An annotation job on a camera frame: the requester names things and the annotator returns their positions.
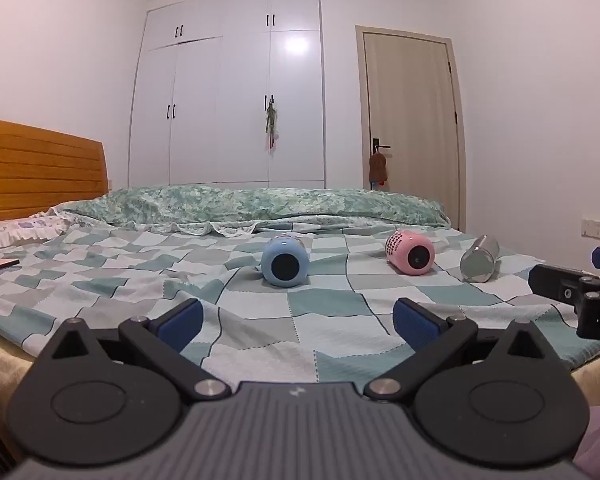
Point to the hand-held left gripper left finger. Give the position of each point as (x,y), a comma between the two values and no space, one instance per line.
(181,322)

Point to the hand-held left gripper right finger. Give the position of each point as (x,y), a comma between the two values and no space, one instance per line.
(414,324)

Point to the pink cup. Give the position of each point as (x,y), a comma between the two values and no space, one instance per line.
(411,254)

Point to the stainless steel cup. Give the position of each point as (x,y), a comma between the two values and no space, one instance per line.
(479,259)

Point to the blue cup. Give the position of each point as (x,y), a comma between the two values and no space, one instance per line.
(284,262)

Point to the checkered bed sheet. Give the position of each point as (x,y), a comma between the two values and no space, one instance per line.
(260,310)

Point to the green floral quilt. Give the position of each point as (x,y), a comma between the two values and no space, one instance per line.
(260,205)

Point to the beige mattress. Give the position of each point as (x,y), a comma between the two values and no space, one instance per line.
(2,360)

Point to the floral ruffled pillow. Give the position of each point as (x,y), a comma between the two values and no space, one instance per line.
(15,230)

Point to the beige door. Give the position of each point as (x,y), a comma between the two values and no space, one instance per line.
(410,125)

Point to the wooden headboard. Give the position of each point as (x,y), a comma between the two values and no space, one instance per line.
(35,170)

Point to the green hanging ornament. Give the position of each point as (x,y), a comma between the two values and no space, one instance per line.
(271,122)

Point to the white wardrobe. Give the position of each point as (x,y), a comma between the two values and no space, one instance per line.
(230,90)

